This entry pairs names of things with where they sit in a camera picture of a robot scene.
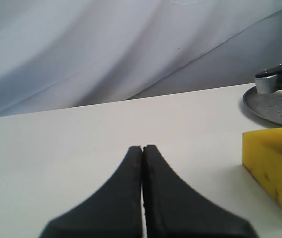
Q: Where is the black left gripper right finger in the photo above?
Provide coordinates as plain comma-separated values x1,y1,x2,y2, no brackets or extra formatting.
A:
142,145,256,238

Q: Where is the yellow sponge block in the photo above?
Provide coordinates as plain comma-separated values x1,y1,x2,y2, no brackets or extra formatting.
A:
242,128,282,208

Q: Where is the grey backdrop cloth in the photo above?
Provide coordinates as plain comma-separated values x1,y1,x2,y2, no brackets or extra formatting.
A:
0,0,282,116

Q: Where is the round steel plate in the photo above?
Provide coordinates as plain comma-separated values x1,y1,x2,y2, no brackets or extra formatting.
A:
242,87,282,126

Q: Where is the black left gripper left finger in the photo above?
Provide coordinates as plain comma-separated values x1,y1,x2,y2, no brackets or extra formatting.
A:
40,146,143,238

